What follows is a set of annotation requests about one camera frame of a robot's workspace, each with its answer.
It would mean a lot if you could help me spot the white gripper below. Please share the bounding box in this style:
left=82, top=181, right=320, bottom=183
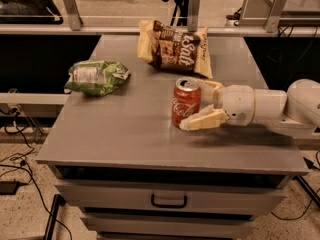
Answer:
left=179, top=79, right=255, bottom=131

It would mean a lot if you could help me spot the red coca-cola can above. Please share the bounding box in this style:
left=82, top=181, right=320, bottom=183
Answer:
left=171, top=77, right=201, bottom=126

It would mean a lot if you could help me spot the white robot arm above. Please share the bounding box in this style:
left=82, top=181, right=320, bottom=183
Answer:
left=179, top=79, right=320, bottom=138

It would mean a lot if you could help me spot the brown and cream snack bag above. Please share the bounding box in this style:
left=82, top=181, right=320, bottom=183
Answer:
left=137, top=20, right=212, bottom=78

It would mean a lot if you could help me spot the grey drawer cabinet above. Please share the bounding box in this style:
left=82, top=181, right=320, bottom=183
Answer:
left=38, top=35, right=307, bottom=240

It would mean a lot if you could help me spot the green chip bag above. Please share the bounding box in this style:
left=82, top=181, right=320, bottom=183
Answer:
left=64, top=60, right=130, bottom=96

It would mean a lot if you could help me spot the black power adapter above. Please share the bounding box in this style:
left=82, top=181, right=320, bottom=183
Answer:
left=0, top=181, right=19, bottom=195

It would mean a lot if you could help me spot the right metal rail bracket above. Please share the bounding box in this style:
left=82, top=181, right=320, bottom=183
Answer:
left=264, top=0, right=287, bottom=33

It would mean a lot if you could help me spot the metal rail bracket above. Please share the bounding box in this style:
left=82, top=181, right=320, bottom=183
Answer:
left=63, top=0, right=82, bottom=31
left=187, top=0, right=200, bottom=32
left=264, top=0, right=287, bottom=33

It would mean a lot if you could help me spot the black drawer handle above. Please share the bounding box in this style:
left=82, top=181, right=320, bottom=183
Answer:
left=150, top=194, right=188, bottom=209

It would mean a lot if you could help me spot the middle metal rail bracket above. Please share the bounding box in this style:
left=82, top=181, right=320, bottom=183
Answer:
left=187, top=0, right=200, bottom=32

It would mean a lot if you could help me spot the black cable right floor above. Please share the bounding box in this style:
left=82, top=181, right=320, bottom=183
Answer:
left=270, top=150, right=320, bottom=222

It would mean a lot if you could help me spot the left metal rail bracket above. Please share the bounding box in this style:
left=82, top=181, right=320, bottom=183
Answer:
left=63, top=0, right=82, bottom=31

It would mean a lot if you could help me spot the black floor cable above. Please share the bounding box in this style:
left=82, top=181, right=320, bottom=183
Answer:
left=0, top=108, right=74, bottom=240

